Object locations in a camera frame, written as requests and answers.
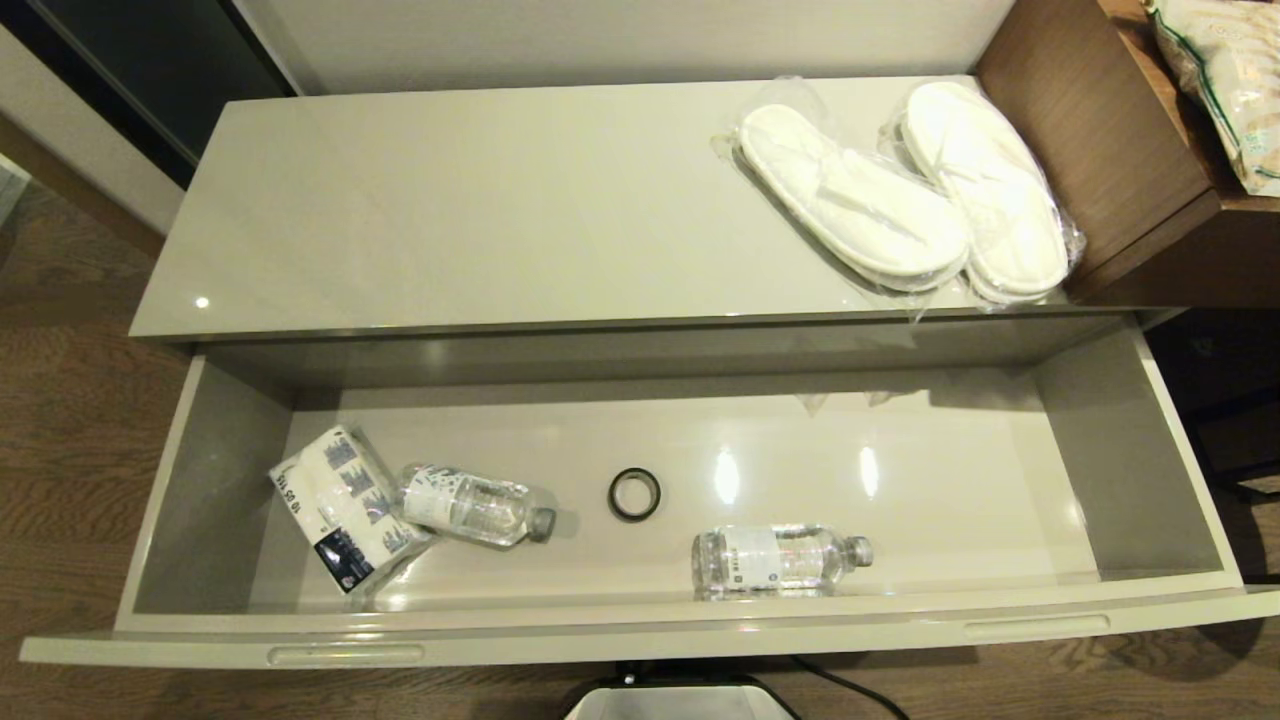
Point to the beige long drawer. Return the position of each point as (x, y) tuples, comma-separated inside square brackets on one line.
[(560, 440)]

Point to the clear water bottle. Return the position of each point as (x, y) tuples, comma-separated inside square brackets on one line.
[(770, 562), (470, 508)]

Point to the bagged white slippers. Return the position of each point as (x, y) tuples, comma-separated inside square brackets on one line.
[(1000, 190), (850, 200)]

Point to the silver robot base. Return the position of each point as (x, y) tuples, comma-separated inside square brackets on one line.
[(680, 705)]

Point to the beige glossy cabinet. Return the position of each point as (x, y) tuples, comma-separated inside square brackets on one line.
[(600, 200)]

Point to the white blue tissue pack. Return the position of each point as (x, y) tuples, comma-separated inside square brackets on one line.
[(345, 505)]

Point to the brown wooden desk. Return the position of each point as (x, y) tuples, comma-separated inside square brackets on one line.
[(1100, 150)]

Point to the black glass panel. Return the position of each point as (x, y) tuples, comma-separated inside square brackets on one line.
[(150, 60)]

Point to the clear plastic snack bag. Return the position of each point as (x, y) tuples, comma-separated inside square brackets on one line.
[(1230, 80)]

